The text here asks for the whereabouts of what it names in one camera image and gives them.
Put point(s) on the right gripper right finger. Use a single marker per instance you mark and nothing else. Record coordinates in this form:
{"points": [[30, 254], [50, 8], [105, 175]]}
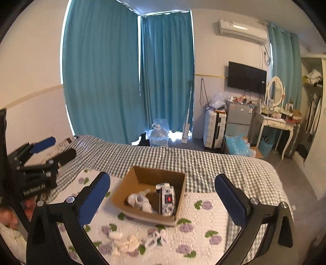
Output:
{"points": [[278, 245]]}

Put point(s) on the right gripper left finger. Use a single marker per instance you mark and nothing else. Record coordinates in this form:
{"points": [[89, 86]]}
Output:
{"points": [[45, 244]]}

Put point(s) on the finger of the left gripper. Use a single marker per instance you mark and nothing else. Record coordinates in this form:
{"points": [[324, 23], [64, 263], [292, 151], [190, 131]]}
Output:
{"points": [[40, 146], [60, 159]]}

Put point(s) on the cream lace cloth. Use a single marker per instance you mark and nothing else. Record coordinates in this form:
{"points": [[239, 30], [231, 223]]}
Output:
{"points": [[121, 244]]}

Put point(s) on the person's left hand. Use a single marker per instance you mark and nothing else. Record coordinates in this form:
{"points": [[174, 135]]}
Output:
{"points": [[9, 218]]}

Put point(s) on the patterned pillow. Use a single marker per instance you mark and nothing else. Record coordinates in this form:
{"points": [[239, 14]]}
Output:
{"points": [[56, 149]]}

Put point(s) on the grey checked bed cover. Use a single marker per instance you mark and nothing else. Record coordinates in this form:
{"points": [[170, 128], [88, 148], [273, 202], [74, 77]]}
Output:
{"points": [[257, 178]]}

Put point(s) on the white floral quilted mat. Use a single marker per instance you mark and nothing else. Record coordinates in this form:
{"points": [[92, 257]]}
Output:
{"points": [[198, 238]]}

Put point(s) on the blue plastic bag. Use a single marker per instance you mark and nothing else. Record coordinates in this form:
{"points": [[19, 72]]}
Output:
{"points": [[238, 145]]}

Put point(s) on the white wardrobe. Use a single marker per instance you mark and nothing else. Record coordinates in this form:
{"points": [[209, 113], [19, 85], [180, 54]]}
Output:
{"points": [[310, 153]]}

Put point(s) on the open cardboard box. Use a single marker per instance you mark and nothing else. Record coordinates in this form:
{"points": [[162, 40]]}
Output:
{"points": [[138, 179]]}

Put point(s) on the grey mini fridge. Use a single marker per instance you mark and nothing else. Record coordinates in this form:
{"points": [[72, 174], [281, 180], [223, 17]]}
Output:
{"points": [[238, 119]]}

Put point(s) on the white suitcase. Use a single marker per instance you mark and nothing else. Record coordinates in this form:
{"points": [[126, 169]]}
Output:
{"points": [[214, 127]]}

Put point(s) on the large water bottle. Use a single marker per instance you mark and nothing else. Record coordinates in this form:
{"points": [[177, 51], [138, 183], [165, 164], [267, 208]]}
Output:
{"points": [[159, 134]]}

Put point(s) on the teal curtain left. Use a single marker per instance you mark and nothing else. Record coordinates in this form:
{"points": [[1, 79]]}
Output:
{"points": [[100, 69]]}

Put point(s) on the teal curtain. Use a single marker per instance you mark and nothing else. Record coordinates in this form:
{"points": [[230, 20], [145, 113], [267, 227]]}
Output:
{"points": [[286, 64], [167, 68], [100, 69]]}

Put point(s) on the white oval vanity mirror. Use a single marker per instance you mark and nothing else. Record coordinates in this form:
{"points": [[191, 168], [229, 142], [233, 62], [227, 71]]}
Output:
{"points": [[275, 91]]}

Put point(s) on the teal curtain middle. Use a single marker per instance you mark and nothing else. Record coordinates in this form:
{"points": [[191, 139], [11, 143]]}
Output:
{"points": [[167, 68]]}

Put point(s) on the teal curtain right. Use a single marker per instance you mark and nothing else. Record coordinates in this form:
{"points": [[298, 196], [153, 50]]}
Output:
{"points": [[286, 64]]}

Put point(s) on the white air conditioner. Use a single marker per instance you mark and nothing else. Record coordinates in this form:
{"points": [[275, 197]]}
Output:
{"points": [[241, 31]]}

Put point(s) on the black wall television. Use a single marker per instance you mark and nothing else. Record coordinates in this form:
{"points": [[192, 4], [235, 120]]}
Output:
{"points": [[246, 78]]}

